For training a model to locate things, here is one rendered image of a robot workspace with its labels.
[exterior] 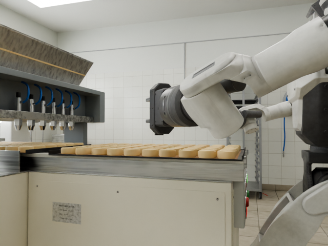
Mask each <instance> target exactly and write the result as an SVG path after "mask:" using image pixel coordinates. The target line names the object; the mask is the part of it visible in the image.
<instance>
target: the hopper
mask: <svg viewBox="0 0 328 246"><path fill-rule="evenodd" d="M92 65H93V62H91V61H89V60H86V59H84V58H81V57H79V56H77V55H74V54H72V53H69V52H67V51H65V50H62V49H60V48H57V47H55V46H53V45H50V44H48V43H45V42H43V41H40V40H38V39H36V38H34V37H31V36H29V35H27V34H24V33H22V32H19V31H17V30H15V29H12V28H10V27H7V26H5V25H3V24H0V66H2V67H6V68H10V69H14V70H18V71H22V72H26V73H30V74H34V75H38V76H42V77H46V78H50V79H54V80H58V81H61V82H66V83H70V84H74V85H78V86H79V85H80V84H81V82H82V80H83V79H84V77H85V75H86V74H87V72H88V71H89V69H90V68H91V66H92Z"/></svg>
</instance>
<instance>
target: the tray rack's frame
mask: <svg viewBox="0 0 328 246"><path fill-rule="evenodd" d="M242 95H243V107H244V106H245V90H243V91H242ZM259 104H260V105H261V97H260V98H259ZM226 145H228V137H227V138H226ZM244 148H245V132H244V129H243V149H244ZM259 156H260V158H259V163H260V164H259V169H260V184H257V182H253V181H248V182H247V190H249V191H258V192H262V118H261V117H260V118H259Z"/></svg>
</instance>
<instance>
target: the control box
mask: <svg viewBox="0 0 328 246"><path fill-rule="evenodd" d="M246 178H247V170H246V169H244V182H235V181H233V190H234V228H244V227H245V226H246V225H245V223H246V208H247V207H246V197H247V186H246Z"/></svg>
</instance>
